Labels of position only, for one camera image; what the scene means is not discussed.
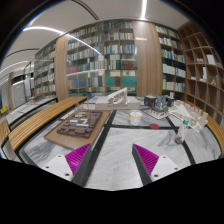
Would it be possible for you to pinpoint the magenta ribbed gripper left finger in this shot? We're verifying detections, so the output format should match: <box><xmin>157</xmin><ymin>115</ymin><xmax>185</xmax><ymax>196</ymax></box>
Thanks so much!
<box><xmin>42</xmin><ymin>142</ymin><xmax>93</xmax><ymax>188</ymax></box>

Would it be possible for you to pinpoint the dark grey house model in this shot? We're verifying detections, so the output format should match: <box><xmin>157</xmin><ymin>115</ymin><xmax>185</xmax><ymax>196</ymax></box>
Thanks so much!
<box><xmin>144</xmin><ymin>94</ymin><xmax>174</xmax><ymax>112</ymax></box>

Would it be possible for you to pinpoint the right bookshelf with books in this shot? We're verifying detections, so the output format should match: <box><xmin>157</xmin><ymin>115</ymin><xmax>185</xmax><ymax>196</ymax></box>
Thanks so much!
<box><xmin>155</xmin><ymin>24</ymin><xmax>186</xmax><ymax>100</ymax></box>

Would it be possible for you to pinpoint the white long building model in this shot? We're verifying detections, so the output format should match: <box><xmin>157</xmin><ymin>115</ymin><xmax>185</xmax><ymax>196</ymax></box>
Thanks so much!
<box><xmin>95</xmin><ymin>88</ymin><xmax>140</xmax><ymax>110</ymax></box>

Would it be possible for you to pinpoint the left glass bookshelf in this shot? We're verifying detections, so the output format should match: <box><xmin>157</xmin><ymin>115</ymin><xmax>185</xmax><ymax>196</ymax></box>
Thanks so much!
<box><xmin>34</xmin><ymin>41</ymin><xmax>56</xmax><ymax>98</ymax></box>

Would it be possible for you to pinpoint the curved wooden slatted bench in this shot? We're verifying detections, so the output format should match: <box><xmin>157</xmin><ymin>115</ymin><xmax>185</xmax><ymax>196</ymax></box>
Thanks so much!
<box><xmin>9</xmin><ymin>96</ymin><xmax>87</xmax><ymax>151</ymax></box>

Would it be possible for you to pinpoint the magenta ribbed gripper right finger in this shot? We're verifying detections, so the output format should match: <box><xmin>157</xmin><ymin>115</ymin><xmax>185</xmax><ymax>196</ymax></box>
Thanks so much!
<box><xmin>131</xmin><ymin>143</ymin><xmax>181</xmax><ymax>187</ymax></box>

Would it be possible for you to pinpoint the open wooden cubby shelf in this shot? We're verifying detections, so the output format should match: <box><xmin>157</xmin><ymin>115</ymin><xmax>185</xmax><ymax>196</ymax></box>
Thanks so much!
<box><xmin>178</xmin><ymin>22</ymin><xmax>224</xmax><ymax>124</ymax></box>

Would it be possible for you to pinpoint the red round coaster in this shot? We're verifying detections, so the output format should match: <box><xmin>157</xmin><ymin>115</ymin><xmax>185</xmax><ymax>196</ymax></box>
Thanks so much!
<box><xmin>149</xmin><ymin>124</ymin><xmax>159</xmax><ymax>130</ymax></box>

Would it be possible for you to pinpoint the white paper cup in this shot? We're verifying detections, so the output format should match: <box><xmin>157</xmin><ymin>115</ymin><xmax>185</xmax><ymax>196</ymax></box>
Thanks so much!
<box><xmin>129</xmin><ymin>111</ymin><xmax>142</xmax><ymax>126</ymax></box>

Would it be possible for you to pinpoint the white angular building model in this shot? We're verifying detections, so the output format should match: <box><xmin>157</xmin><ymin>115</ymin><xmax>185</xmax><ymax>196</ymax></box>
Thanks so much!
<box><xmin>168</xmin><ymin>100</ymin><xmax>208</xmax><ymax>132</ymax></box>

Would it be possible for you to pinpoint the glass-fronted central bookshelf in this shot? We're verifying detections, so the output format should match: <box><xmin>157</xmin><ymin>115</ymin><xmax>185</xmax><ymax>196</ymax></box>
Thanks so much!
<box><xmin>66</xmin><ymin>20</ymin><xmax>137</xmax><ymax>97</ymax></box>

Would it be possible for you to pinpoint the brown architectural model on board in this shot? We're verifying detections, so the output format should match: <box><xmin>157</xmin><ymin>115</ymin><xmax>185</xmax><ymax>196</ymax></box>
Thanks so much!
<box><xmin>44</xmin><ymin>110</ymin><xmax>110</xmax><ymax>150</ymax></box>

